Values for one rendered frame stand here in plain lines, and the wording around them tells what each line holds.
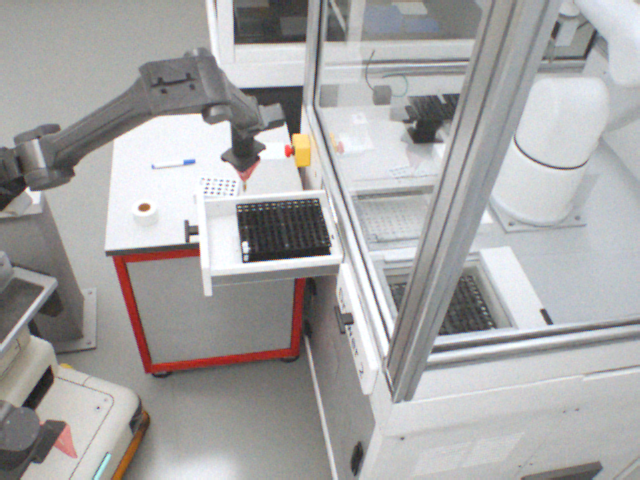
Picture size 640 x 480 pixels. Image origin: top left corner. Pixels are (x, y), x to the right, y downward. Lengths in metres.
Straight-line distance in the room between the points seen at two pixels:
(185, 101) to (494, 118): 0.45
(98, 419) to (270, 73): 1.28
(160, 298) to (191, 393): 0.51
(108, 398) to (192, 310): 0.37
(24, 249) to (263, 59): 1.02
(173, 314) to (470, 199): 1.33
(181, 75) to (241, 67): 1.22
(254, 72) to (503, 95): 1.55
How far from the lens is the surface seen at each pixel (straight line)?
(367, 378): 1.24
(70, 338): 2.43
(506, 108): 0.68
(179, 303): 1.87
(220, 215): 1.59
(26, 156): 1.16
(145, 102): 0.90
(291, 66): 2.14
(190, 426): 2.17
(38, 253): 2.07
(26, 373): 1.43
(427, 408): 1.21
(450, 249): 0.80
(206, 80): 0.92
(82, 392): 1.98
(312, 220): 1.54
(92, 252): 2.73
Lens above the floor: 1.94
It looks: 46 degrees down
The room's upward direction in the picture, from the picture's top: 6 degrees clockwise
